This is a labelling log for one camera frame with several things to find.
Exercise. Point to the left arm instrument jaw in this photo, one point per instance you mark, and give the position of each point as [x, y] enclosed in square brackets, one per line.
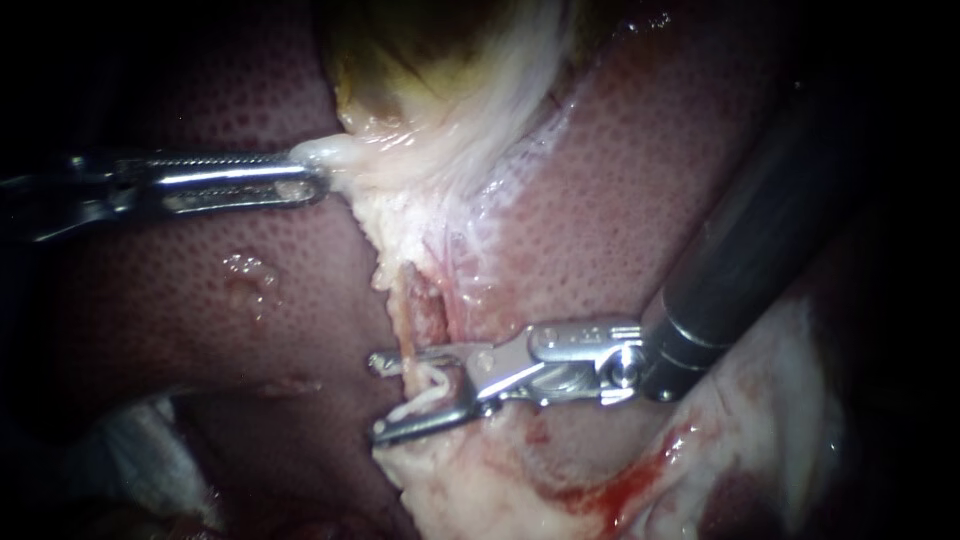
[232, 201]
[225, 171]

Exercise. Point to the right arm instrument jaw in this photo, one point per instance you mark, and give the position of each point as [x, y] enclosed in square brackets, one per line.
[442, 357]
[435, 418]

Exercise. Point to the white clip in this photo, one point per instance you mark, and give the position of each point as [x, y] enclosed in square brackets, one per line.
[439, 387]

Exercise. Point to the dark red liver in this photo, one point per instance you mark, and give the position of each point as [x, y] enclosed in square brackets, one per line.
[600, 195]

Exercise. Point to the right arm instrument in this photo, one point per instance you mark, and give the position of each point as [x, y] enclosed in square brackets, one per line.
[570, 360]

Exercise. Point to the gallbladder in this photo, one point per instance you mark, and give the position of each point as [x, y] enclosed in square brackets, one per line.
[435, 90]

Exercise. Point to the left arm instrument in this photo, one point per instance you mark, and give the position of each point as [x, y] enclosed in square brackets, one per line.
[82, 191]

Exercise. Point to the white cloth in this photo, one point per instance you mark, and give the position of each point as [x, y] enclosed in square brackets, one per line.
[150, 465]

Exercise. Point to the pale fatty tissue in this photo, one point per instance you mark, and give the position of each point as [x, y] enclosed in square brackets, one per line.
[750, 450]

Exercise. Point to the dark right arm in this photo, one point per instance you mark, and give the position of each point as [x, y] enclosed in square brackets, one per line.
[757, 240]

